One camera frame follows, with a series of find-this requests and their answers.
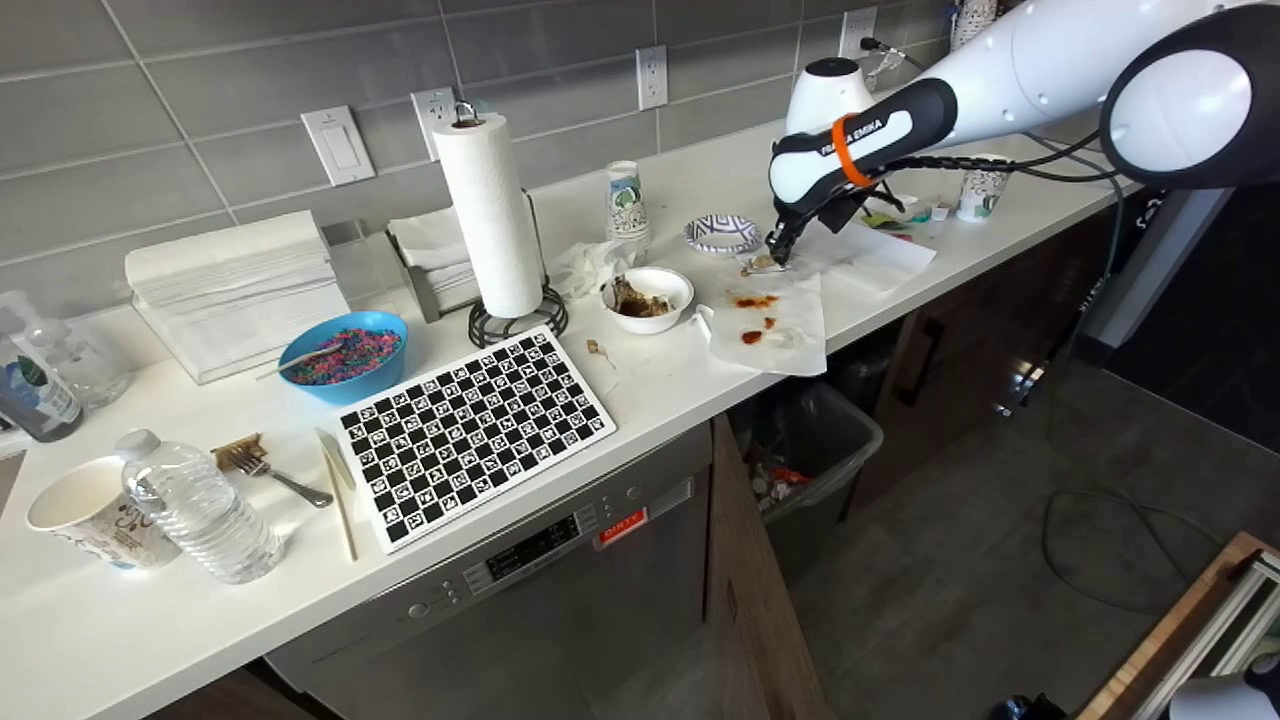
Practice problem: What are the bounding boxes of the black white patterned mat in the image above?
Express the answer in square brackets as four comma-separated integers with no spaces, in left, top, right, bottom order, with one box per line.
[341,328,616,553]

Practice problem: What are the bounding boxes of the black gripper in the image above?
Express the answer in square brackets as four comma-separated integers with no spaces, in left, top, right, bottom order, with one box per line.
[764,76,955,263]

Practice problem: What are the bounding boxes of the metal fork with food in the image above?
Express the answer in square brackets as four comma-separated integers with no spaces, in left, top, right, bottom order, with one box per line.
[213,435,330,508]

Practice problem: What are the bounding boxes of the blue bowl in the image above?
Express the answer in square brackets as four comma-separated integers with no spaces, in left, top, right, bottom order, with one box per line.
[275,312,409,406]

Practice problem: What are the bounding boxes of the stack of white napkins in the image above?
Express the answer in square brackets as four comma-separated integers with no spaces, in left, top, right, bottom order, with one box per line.
[124,213,347,383]

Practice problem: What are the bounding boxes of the small patterned dish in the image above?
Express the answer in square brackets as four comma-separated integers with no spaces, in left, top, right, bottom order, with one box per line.
[685,218,760,257]

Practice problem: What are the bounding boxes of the crumpled clear plastic wrap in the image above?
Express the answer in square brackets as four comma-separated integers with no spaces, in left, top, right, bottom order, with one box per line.
[552,240,636,299]

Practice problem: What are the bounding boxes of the white wall outlet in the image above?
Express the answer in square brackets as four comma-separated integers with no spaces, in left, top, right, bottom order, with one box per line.
[411,90,456,152]
[631,43,667,108]

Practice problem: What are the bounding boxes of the stained white napkin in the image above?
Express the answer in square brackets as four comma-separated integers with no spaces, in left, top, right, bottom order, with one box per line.
[695,277,827,377]

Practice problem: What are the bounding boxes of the white bowl with food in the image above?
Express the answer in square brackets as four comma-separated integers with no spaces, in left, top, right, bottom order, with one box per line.
[601,270,691,337]

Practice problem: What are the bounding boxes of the clear plastic water bottle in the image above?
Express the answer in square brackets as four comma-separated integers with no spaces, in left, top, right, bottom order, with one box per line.
[118,430,284,583]

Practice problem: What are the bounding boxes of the white paper towel roll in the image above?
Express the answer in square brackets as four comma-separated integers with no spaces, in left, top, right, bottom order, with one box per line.
[435,111,545,322]

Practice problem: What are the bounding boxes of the black wire towel holder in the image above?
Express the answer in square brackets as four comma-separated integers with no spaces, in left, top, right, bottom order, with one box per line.
[466,193,567,349]

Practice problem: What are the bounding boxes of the white green paper cup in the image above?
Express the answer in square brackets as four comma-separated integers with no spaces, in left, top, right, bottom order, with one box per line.
[605,159,646,240]

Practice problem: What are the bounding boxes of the clear glass jar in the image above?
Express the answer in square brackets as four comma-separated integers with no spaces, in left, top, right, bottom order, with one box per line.
[0,291,132,410]

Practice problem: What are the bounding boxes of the white wall outlet right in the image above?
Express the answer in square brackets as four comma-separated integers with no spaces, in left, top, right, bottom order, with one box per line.
[631,43,667,108]

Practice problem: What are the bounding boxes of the wooden chopstick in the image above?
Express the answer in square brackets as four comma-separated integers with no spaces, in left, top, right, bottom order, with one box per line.
[316,431,359,566]

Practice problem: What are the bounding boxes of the stainless dishwasher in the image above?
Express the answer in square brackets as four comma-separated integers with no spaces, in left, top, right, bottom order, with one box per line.
[268,431,711,720]

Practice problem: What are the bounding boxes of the patterned paper cup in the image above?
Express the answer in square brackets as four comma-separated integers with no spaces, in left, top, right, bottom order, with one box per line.
[955,174,1005,224]

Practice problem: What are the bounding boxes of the wooden frame furniture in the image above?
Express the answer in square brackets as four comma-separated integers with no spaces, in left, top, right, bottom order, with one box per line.
[1074,533,1280,720]

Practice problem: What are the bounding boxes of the grey trash can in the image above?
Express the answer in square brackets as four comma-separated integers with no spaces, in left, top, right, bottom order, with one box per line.
[728,382,882,582]

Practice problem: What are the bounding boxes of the white wall switch plate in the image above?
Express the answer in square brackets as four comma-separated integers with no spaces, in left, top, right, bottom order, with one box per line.
[301,108,375,187]

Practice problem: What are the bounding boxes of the folded napkins in holder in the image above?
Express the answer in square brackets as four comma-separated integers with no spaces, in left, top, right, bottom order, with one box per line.
[389,208,481,322]

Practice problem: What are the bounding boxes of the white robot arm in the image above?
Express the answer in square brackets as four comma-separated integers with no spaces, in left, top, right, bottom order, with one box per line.
[769,0,1280,263]

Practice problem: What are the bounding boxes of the wooden cabinet door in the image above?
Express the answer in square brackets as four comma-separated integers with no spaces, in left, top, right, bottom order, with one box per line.
[708,415,835,720]

